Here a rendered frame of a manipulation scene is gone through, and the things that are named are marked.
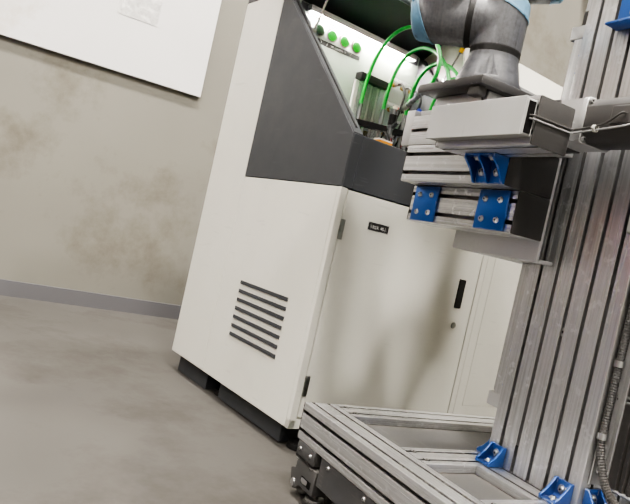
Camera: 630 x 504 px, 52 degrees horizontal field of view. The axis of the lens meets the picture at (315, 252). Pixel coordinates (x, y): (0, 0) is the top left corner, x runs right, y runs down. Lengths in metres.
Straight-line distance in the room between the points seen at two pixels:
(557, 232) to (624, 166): 0.19
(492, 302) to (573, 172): 1.00
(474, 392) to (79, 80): 2.48
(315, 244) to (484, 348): 0.83
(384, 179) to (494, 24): 0.61
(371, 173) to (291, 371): 0.63
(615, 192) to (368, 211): 0.77
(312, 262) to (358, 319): 0.23
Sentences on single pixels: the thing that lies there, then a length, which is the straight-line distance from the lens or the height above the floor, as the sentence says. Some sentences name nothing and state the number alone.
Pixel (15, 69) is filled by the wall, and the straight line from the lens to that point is 3.62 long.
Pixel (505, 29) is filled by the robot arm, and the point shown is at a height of 1.17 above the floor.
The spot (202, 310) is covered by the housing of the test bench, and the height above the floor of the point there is 0.27.
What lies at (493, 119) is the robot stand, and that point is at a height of 0.91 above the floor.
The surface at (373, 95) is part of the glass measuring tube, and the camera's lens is 2.60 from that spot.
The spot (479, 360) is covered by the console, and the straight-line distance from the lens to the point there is 2.42.
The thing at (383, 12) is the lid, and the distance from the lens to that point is 2.60.
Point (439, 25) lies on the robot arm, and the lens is 1.60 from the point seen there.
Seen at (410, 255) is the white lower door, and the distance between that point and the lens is 2.07.
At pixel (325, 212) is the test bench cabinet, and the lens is 1.90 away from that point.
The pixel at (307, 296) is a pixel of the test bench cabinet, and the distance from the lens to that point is 1.90.
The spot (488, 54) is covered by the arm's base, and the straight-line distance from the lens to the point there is 1.55.
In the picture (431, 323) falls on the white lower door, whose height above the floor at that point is 0.44.
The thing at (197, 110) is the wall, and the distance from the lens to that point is 3.77.
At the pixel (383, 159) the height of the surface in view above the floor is 0.90.
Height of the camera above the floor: 0.63
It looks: 1 degrees down
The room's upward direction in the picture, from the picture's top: 13 degrees clockwise
